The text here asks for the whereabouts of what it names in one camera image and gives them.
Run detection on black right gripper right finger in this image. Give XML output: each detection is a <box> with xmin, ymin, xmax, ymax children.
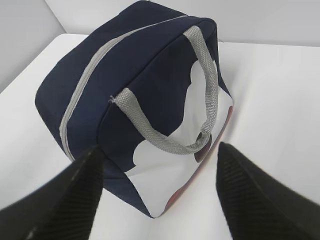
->
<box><xmin>215</xmin><ymin>142</ymin><xmax>320</xmax><ymax>240</ymax></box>

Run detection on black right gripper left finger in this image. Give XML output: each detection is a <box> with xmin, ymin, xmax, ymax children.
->
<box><xmin>0</xmin><ymin>146</ymin><xmax>104</xmax><ymax>240</ymax></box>

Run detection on navy blue lunch bag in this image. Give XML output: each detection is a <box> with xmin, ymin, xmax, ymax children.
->
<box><xmin>35</xmin><ymin>0</ymin><xmax>233</xmax><ymax>218</ymax></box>

